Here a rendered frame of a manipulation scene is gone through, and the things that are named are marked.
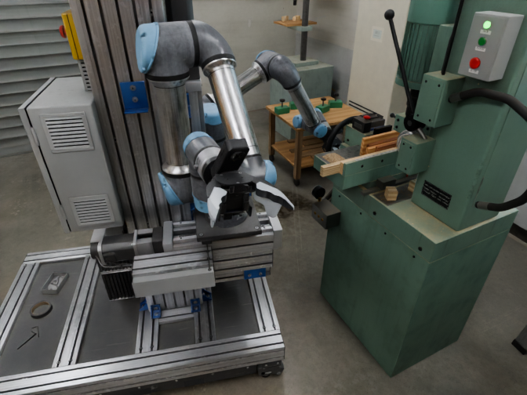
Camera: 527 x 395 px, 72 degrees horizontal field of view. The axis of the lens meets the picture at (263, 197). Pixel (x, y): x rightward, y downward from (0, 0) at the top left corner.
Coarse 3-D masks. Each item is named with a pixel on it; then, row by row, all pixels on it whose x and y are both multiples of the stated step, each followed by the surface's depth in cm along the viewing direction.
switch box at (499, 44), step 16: (480, 16) 96; (496, 16) 92; (512, 16) 90; (496, 32) 93; (512, 32) 93; (496, 48) 94; (512, 48) 96; (464, 64) 103; (480, 64) 99; (496, 64) 96
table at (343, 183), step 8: (344, 144) 170; (328, 152) 157; (336, 152) 157; (344, 152) 157; (352, 152) 157; (320, 160) 152; (320, 168) 153; (376, 168) 145; (384, 168) 147; (392, 168) 150; (328, 176) 149; (336, 176) 144; (344, 176) 140; (352, 176) 141; (360, 176) 143; (368, 176) 146; (376, 176) 148; (336, 184) 145; (344, 184) 142; (352, 184) 144; (360, 184) 146
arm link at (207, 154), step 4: (208, 148) 79; (212, 148) 79; (216, 148) 80; (204, 152) 79; (208, 152) 78; (212, 152) 78; (216, 152) 78; (200, 156) 79; (204, 156) 78; (208, 156) 77; (212, 156) 77; (196, 160) 79; (200, 160) 78; (204, 160) 77; (196, 164) 80; (200, 164) 77; (204, 164) 77; (196, 168) 79; (200, 168) 77; (200, 172) 78
